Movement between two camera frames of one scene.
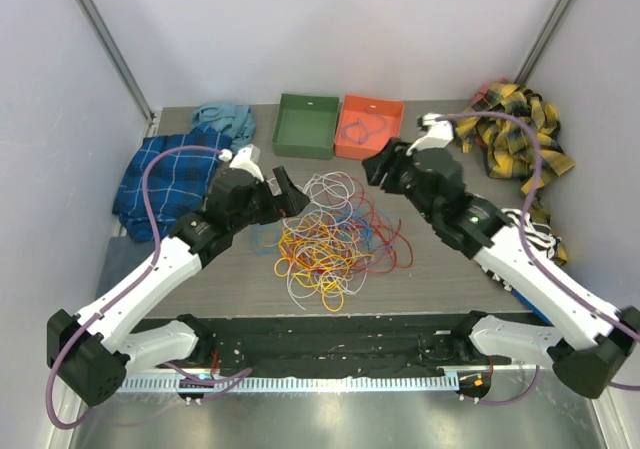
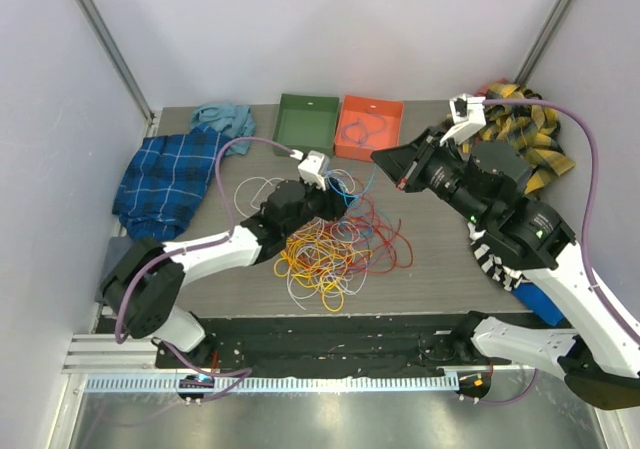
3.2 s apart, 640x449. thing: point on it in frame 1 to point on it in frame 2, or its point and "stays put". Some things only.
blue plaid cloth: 177,182 stays put
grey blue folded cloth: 122,257 stays put
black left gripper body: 261,209 to 315,203
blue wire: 359,220 to 354,183
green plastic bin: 306,126 stays put
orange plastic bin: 366,124 stays put
